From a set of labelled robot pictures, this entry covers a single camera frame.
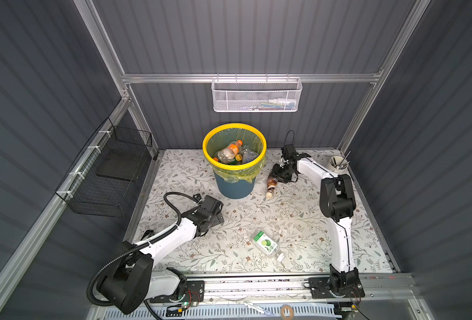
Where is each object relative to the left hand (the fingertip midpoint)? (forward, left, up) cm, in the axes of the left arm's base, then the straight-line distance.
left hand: (211, 218), depth 88 cm
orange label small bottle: (+21, -9, +18) cm, 30 cm away
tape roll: (-36, -29, -4) cm, 46 cm away
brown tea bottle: (+17, -30, +1) cm, 35 cm away
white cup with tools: (+24, -65, +6) cm, 70 cm away
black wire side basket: (+7, +38, +22) cm, 45 cm away
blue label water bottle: (+18, -17, +22) cm, 33 cm away
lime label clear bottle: (-12, -23, -1) cm, 26 cm away
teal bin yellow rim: (+8, -11, +15) cm, 21 cm away
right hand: (+22, -33, 0) cm, 39 cm away
